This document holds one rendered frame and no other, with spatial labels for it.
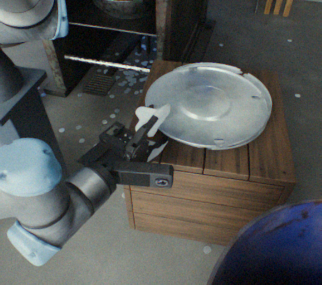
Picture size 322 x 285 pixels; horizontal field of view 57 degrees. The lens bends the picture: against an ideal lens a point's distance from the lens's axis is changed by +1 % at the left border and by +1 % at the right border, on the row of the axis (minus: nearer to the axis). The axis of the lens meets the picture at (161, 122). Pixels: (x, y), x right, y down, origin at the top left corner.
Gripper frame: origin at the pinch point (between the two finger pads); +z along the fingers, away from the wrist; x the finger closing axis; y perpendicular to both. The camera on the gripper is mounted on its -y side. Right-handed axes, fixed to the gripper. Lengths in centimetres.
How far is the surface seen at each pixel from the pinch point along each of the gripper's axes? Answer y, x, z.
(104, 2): 59, -1, 42
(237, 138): -13.6, 0.8, 5.9
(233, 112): -9.6, 0.5, 12.8
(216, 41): 38, 36, 108
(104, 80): 48, 23, 28
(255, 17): 32, 34, 150
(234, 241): -22.9, -6.6, -19.4
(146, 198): 1.4, 21.4, -6.8
